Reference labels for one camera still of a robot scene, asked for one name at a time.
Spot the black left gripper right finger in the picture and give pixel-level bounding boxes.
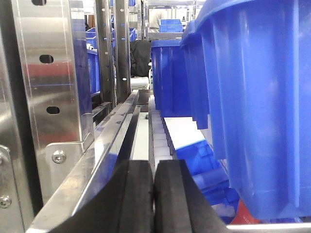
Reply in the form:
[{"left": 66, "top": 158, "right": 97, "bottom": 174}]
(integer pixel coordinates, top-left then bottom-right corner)
[{"left": 154, "top": 160, "right": 227, "bottom": 233}]

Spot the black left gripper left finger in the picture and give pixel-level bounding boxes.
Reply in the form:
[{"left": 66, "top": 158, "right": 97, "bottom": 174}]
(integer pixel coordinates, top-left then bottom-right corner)
[{"left": 52, "top": 160, "right": 154, "bottom": 233}]

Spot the blue plastic bin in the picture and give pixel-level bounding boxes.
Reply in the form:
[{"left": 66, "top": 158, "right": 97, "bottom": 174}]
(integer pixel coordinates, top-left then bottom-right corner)
[{"left": 182, "top": 0, "right": 311, "bottom": 219}]

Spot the blue bin lower left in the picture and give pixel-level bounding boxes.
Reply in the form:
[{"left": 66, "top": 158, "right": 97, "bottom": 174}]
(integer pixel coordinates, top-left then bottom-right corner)
[{"left": 176, "top": 140, "right": 240, "bottom": 224}]

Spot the far blue bin on shelf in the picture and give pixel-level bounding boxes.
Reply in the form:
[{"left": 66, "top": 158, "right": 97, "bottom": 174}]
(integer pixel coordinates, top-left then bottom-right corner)
[{"left": 159, "top": 19, "right": 183, "bottom": 33}]

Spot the white roller track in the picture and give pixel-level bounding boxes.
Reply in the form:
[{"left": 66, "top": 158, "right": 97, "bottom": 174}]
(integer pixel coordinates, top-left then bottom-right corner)
[{"left": 148, "top": 95, "right": 173, "bottom": 168}]

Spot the red snack package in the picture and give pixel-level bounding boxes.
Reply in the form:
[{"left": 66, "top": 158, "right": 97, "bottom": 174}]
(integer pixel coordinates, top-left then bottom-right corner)
[{"left": 230, "top": 199, "right": 260, "bottom": 225}]

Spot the perforated steel rack upright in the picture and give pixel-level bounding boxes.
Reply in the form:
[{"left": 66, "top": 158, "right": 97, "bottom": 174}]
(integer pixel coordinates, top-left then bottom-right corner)
[{"left": 0, "top": 0, "right": 95, "bottom": 233}]

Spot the stainless steel shelf rail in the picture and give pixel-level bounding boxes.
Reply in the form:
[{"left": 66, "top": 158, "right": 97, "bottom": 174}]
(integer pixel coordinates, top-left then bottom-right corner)
[{"left": 27, "top": 90, "right": 139, "bottom": 233}]

